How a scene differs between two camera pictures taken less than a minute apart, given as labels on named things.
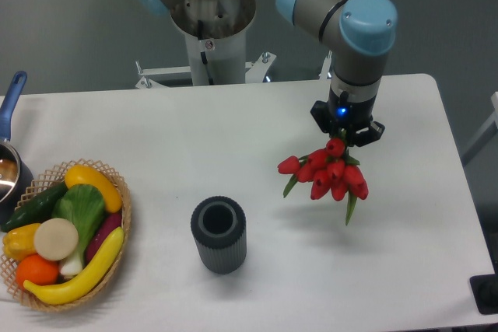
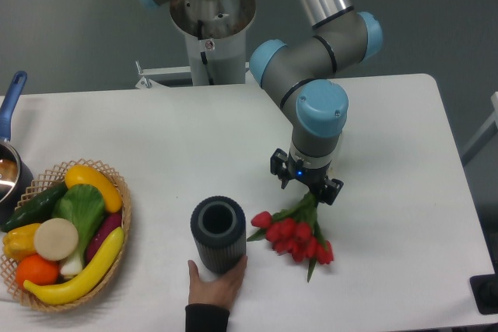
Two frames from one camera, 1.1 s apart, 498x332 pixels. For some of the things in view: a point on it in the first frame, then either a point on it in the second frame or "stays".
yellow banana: x=75 y=287 stays
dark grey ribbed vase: x=219 y=225 stays
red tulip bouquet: x=330 y=170 -> x=296 y=232
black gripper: x=341 y=113 -> x=285 y=167
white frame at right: x=489 y=131 stays
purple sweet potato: x=110 y=222 stays
